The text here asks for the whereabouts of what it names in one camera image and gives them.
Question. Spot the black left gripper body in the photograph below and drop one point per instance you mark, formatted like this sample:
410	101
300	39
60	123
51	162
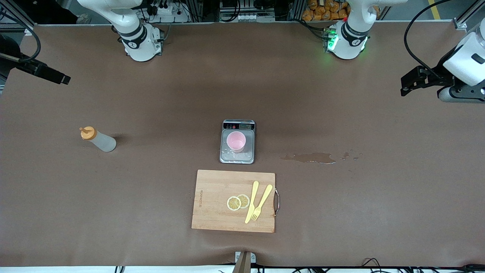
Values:
435	74

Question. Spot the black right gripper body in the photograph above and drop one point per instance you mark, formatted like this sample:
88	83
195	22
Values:
9	62

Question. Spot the translucent squeeze bottle orange cap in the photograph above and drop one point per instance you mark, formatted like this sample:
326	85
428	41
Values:
102	142

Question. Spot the pink cup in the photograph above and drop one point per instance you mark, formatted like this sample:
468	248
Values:
235	141

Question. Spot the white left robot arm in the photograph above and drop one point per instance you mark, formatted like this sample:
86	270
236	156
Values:
350	38

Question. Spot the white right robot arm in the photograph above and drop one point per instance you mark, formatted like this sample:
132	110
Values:
140	41

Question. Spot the orange bread pile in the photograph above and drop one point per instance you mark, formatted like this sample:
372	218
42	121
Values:
322	9

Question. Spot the spilled liquid puddle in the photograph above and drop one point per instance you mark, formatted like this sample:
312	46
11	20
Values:
314	157

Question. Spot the white power strip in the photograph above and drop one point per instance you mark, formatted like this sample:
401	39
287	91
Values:
166	10
250	17

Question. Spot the brown table mat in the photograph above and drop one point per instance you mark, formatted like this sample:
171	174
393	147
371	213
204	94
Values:
151	208

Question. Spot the silver digital kitchen scale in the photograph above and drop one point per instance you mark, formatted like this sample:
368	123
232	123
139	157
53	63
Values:
237	159

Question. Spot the yellow plastic fork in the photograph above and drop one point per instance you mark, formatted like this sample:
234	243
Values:
263	201

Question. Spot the yellow plastic knife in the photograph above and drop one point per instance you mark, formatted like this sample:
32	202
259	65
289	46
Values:
252	201

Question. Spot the small lemon slice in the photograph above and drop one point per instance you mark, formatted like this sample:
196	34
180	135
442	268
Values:
244	200

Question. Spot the wooden cutting board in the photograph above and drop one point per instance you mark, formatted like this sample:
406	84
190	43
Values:
216	204

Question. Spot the large lemon slice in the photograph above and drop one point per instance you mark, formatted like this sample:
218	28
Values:
233	204

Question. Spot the aluminium frame profile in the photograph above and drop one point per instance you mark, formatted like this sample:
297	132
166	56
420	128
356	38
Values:
460	23

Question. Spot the metal table edge bracket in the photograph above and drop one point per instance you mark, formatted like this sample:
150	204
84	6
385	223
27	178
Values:
244	261

